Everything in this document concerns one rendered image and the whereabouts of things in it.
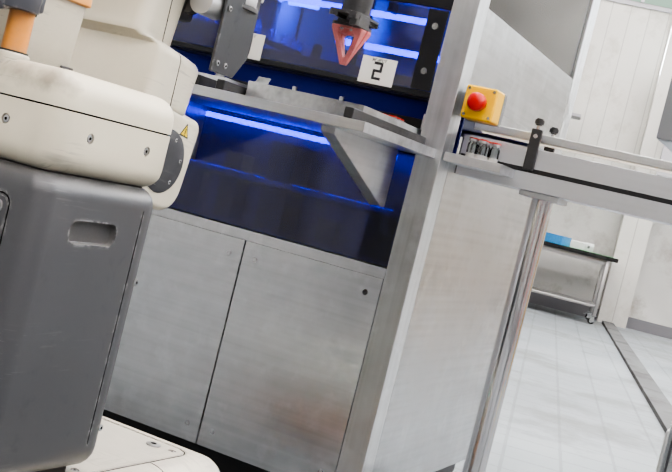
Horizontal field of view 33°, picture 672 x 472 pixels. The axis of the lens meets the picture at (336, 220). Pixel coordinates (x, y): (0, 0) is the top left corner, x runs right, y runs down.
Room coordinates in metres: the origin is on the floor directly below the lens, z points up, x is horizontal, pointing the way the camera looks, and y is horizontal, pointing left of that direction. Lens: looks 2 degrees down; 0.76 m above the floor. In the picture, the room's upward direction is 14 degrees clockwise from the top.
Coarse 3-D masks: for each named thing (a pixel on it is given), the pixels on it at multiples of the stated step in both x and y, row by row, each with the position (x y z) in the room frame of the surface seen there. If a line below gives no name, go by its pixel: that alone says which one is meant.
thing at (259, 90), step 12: (252, 84) 2.31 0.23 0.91; (264, 84) 2.29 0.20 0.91; (252, 96) 2.30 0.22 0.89; (264, 96) 2.29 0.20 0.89; (276, 96) 2.28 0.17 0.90; (288, 96) 2.27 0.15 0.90; (300, 96) 2.26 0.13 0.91; (312, 96) 2.25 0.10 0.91; (312, 108) 2.25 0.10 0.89; (324, 108) 2.24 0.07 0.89; (336, 108) 2.23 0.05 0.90; (360, 108) 2.21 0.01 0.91; (396, 120) 2.37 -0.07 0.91; (420, 132) 2.51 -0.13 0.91
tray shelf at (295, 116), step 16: (192, 96) 2.39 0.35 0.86; (208, 96) 2.25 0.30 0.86; (224, 96) 2.23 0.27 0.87; (240, 96) 2.22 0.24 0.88; (240, 112) 2.60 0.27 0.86; (256, 112) 2.40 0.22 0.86; (272, 112) 2.22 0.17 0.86; (288, 112) 2.17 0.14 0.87; (304, 112) 2.16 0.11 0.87; (320, 112) 2.15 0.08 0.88; (304, 128) 2.61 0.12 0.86; (320, 128) 2.40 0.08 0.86; (352, 128) 2.12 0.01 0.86; (368, 128) 2.13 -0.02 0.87; (384, 144) 2.41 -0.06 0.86; (400, 144) 2.28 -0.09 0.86; (416, 144) 2.36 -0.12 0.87
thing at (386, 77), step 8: (368, 56) 2.56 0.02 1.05; (368, 64) 2.56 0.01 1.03; (376, 64) 2.55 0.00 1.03; (384, 64) 2.54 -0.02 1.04; (392, 64) 2.53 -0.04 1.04; (360, 72) 2.56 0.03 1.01; (368, 72) 2.55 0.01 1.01; (376, 72) 2.55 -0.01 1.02; (384, 72) 2.54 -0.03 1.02; (392, 72) 2.53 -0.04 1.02; (360, 80) 2.56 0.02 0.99; (368, 80) 2.55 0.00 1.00; (376, 80) 2.54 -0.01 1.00; (384, 80) 2.54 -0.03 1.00; (392, 80) 2.53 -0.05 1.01
